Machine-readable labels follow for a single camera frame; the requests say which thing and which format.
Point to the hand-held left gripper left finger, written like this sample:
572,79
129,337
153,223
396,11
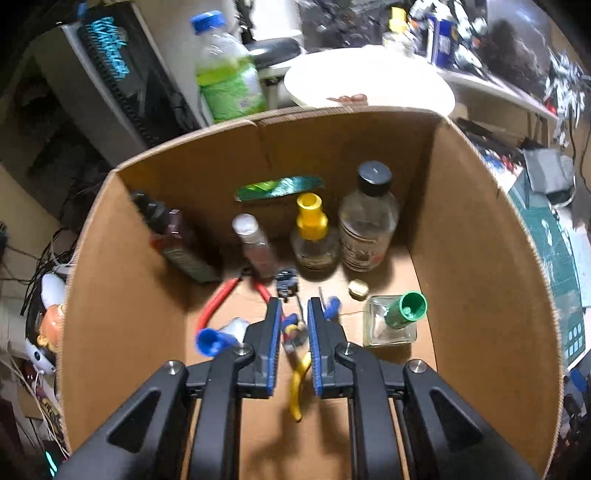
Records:
274,346

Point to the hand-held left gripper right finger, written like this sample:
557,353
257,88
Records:
315,346

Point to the printed cardboard box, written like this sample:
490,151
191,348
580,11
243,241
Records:
461,230

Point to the small blue clip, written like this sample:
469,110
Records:
331,310

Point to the blue-cap tube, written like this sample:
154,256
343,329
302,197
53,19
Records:
210,341

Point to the small gold cap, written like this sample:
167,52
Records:
358,288

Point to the small white-cap bottle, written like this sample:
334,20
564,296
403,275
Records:
258,254

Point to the green-cap square glass bottle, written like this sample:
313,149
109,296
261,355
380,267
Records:
406,311

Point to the yellow-cap glass bottle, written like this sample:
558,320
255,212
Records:
397,21
314,221

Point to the large clear grey-cap bottle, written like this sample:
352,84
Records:
367,230

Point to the dark bottle black cap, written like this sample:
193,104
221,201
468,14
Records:
180,244

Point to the white orange toy figure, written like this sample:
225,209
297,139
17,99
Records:
48,314

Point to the green cutting mat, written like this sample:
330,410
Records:
561,258

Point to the green-label water bottle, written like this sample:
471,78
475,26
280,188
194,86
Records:
231,87

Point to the white dog-print bucket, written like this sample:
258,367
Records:
369,74

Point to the grey cloth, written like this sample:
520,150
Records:
549,168

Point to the black lamp stand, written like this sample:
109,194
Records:
272,50

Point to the white desk shelf riser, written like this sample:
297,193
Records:
498,90

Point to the black computer case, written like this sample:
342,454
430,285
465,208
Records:
106,64

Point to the blue spray can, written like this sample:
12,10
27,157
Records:
443,37

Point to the robot model figure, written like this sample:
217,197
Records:
466,41

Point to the stormy backdrop board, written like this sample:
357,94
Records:
517,50

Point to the silver winged model figure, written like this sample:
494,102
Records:
563,83

